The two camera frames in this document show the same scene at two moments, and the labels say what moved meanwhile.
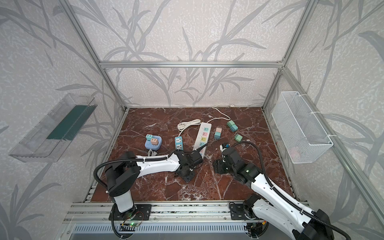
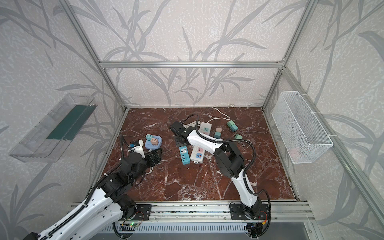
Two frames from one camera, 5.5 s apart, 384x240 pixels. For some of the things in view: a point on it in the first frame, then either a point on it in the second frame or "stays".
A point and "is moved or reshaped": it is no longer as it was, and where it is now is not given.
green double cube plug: x=233 y=127 stays
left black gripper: x=193 y=160 -> x=154 y=156
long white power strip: x=202 y=137 stays
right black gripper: x=223 y=162 -> x=179 y=130
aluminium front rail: x=160 y=212 stays
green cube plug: x=238 y=137 stays
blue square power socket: x=148 y=145 stays
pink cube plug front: x=154 y=141 stays
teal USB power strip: x=178 y=143 is moved or reshaped
